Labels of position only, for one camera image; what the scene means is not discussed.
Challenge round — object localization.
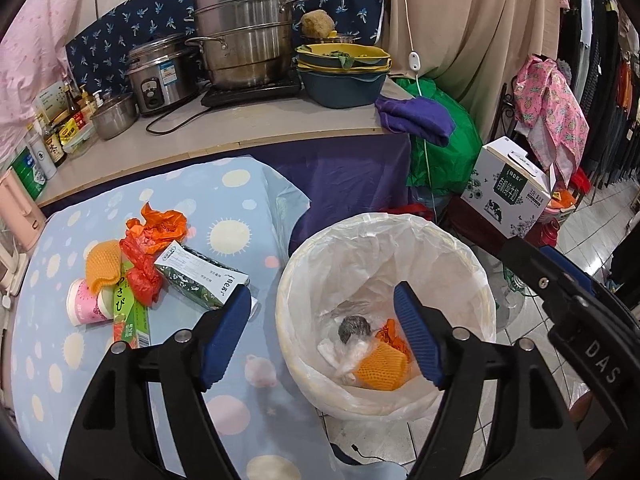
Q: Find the red bottle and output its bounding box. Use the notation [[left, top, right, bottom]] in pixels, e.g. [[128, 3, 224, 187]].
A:
[[537, 217, 561, 248]]

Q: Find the small steel pot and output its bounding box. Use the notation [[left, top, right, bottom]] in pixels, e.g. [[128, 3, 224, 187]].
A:
[[90, 92, 140, 141]]

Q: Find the pink dotted cloth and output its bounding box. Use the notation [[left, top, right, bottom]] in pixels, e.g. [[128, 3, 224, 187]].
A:
[[0, 0, 96, 141]]

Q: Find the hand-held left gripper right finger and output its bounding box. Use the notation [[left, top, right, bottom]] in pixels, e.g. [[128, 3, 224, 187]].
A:
[[392, 281, 586, 480]]

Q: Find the black power cable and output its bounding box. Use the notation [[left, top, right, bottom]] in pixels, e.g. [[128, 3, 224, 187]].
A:
[[146, 100, 211, 135]]

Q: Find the yellow packet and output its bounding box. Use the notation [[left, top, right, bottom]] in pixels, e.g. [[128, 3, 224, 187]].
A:
[[59, 120, 83, 147]]

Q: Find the beige curtain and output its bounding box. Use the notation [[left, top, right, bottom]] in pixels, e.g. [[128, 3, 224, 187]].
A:
[[362, 0, 571, 143]]

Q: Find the stainless steel steamer pot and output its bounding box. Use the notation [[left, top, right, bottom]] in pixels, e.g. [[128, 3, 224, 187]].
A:
[[185, 0, 313, 92]]

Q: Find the brown loofah sponge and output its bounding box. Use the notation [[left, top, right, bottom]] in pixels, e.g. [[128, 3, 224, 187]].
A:
[[300, 10, 336, 41]]

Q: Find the white cardboard carry box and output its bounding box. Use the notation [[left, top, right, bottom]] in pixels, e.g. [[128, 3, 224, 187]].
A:
[[460, 136, 563, 239]]

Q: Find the black induction cooktop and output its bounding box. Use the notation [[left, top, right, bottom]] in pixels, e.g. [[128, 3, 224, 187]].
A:
[[201, 77, 302, 107]]

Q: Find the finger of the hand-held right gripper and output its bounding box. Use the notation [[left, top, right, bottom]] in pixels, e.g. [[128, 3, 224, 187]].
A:
[[500, 235, 593, 333], [542, 247, 611, 311]]

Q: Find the blue dotted tablecloth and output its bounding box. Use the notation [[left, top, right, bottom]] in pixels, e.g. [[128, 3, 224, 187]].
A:
[[10, 156, 401, 480]]

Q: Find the stainless steel rice cooker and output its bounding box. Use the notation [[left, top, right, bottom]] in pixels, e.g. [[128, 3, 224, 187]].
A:
[[125, 34, 201, 117]]

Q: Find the white cable with switch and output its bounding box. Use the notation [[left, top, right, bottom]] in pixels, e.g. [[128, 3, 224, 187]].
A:
[[390, 0, 441, 221]]

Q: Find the thin black floor cable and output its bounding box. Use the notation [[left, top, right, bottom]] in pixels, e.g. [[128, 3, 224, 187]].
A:
[[350, 442, 416, 461]]

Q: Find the dark soy sauce bottle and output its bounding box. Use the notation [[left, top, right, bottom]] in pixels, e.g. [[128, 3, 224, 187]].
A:
[[41, 122, 67, 168]]

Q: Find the orange plastic bag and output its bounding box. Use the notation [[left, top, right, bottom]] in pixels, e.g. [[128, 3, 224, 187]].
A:
[[375, 317, 413, 366], [125, 202, 190, 251]]

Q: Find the clear plastic food box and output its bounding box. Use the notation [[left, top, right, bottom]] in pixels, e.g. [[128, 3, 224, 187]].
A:
[[62, 127, 98, 158]]

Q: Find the green plastic bag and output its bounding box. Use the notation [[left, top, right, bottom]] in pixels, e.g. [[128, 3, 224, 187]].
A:
[[395, 77, 483, 196]]

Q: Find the steel wool scrubber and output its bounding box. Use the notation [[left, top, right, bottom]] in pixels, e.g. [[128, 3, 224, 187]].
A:
[[337, 315, 373, 346]]

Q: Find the clear plastic bottle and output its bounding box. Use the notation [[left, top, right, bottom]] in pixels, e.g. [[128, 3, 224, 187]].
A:
[[495, 267, 531, 331]]

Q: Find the yellow bowl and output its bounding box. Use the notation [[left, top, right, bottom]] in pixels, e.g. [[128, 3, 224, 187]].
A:
[[295, 43, 392, 73]]

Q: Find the red plastic bag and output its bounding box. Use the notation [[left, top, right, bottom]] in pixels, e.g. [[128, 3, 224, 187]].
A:
[[119, 232, 166, 308]]

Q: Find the white bottle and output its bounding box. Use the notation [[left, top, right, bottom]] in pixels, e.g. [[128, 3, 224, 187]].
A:
[[25, 125, 58, 181]]

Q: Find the dark purple table skirt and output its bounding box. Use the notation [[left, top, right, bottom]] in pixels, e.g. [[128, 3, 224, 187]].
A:
[[37, 132, 416, 246]]

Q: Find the purple folded towel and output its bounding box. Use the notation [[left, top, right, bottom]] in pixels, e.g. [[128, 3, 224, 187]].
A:
[[375, 95, 456, 147]]

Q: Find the white carton with green print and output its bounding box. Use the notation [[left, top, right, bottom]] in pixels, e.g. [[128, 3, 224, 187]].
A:
[[34, 80, 71, 121]]

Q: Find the rack of hanging clothes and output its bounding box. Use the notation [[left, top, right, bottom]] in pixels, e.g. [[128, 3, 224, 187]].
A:
[[560, 0, 640, 201]]

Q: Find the dark glass bottle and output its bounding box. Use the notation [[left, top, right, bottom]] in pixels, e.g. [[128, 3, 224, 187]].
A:
[[65, 85, 83, 123]]

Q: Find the pink floral garment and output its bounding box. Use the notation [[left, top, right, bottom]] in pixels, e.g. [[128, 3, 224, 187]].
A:
[[515, 55, 591, 186]]

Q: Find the green and yellow snack box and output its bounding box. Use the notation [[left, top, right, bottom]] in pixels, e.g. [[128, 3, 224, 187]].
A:
[[112, 260, 153, 348]]

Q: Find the green canister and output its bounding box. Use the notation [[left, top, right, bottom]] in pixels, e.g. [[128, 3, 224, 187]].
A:
[[10, 147, 46, 201]]

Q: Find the dark blue basin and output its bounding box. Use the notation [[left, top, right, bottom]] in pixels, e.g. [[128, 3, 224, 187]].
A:
[[297, 67, 390, 110]]

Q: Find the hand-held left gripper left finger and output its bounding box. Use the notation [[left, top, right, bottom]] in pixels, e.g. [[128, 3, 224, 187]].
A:
[[59, 284, 252, 480]]

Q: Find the green and white milk carton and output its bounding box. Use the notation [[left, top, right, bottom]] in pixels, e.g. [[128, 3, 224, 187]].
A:
[[152, 242, 258, 311]]

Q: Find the white bin with plastic liner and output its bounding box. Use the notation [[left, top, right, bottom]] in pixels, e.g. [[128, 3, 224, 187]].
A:
[[276, 213, 497, 422]]

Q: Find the navy patterned cloth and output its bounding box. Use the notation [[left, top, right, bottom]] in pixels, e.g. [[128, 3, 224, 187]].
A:
[[65, 0, 396, 86]]

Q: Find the pink electric kettle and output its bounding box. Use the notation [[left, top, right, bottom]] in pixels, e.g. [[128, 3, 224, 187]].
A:
[[0, 170, 47, 248]]

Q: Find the orange foam fruit net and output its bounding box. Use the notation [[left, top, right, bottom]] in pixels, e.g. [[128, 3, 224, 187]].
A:
[[352, 342, 411, 391], [85, 240, 123, 293]]

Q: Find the pink paper cup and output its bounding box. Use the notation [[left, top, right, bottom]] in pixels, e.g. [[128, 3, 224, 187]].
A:
[[66, 277, 117, 327]]

